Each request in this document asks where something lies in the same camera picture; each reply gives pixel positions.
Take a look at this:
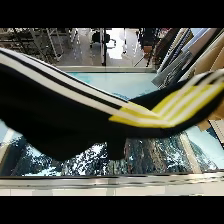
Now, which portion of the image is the silver frame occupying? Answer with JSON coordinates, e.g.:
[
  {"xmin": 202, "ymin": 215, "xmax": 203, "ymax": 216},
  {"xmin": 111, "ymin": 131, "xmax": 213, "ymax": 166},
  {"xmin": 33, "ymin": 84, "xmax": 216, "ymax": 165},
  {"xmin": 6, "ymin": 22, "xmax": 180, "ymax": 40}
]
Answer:
[{"xmin": 0, "ymin": 171, "xmax": 224, "ymax": 197}]

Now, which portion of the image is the black striped garment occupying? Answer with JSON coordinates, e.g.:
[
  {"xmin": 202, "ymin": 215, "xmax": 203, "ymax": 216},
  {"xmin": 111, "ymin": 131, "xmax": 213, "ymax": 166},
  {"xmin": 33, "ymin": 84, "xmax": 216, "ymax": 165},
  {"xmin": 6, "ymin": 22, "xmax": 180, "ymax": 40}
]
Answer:
[{"xmin": 0, "ymin": 47, "xmax": 224, "ymax": 162}]

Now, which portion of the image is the beige garment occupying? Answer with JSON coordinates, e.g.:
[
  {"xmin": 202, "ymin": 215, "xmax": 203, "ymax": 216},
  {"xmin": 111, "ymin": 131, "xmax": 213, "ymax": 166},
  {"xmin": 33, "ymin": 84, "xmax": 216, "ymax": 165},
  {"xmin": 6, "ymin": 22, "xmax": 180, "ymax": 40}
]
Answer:
[{"xmin": 194, "ymin": 33, "xmax": 224, "ymax": 132}]

